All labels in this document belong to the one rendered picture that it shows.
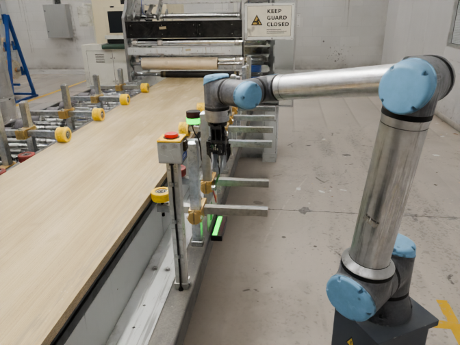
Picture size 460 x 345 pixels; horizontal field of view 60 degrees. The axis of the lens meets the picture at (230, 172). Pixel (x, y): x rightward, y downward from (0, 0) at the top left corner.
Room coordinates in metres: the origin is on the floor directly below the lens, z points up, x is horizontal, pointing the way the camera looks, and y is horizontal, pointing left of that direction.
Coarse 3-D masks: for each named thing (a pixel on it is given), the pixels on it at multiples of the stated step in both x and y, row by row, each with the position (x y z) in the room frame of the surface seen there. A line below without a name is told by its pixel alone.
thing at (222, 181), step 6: (186, 180) 1.66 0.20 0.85; (222, 180) 1.63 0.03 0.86; (228, 180) 1.63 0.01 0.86; (234, 180) 1.63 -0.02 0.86; (240, 180) 1.62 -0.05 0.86; (246, 180) 1.62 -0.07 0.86; (252, 180) 1.62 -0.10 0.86; (258, 180) 1.62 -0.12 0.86; (264, 180) 1.62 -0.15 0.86; (240, 186) 1.62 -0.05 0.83; (246, 186) 1.62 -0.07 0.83; (252, 186) 1.62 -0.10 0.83; (258, 186) 1.61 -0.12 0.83; (264, 186) 1.61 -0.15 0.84
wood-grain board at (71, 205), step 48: (144, 96) 3.35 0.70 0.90; (192, 96) 3.31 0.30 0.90; (96, 144) 2.05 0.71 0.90; (144, 144) 2.03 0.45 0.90; (0, 192) 1.45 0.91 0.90; (48, 192) 1.45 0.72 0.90; (96, 192) 1.44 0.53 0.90; (144, 192) 1.43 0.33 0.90; (0, 240) 1.09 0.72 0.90; (48, 240) 1.09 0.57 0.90; (96, 240) 1.08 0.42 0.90; (0, 288) 0.85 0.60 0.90; (48, 288) 0.85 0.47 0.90; (0, 336) 0.69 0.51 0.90; (48, 336) 0.69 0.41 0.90
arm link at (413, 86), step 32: (416, 64) 0.89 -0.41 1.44; (448, 64) 0.96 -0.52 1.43; (384, 96) 0.92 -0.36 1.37; (416, 96) 0.87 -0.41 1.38; (384, 128) 0.93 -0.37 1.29; (416, 128) 0.89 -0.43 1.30; (384, 160) 0.91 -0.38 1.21; (416, 160) 0.91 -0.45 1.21; (384, 192) 0.91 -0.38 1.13; (384, 224) 0.91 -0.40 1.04; (352, 256) 0.96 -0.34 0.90; (384, 256) 0.92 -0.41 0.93; (352, 288) 0.91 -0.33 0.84; (384, 288) 0.91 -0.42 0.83
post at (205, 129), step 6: (204, 114) 1.60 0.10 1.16; (204, 120) 1.60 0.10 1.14; (204, 126) 1.60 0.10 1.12; (204, 132) 1.60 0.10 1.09; (204, 138) 1.60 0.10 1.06; (204, 144) 1.60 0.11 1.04; (204, 150) 1.60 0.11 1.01; (204, 156) 1.60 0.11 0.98; (204, 162) 1.60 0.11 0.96; (210, 162) 1.61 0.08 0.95; (204, 168) 1.60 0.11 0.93; (210, 168) 1.60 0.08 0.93; (204, 174) 1.60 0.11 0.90; (210, 174) 1.60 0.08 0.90; (204, 180) 1.60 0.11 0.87; (210, 180) 1.60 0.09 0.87; (210, 192) 1.60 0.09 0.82; (210, 198) 1.60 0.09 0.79
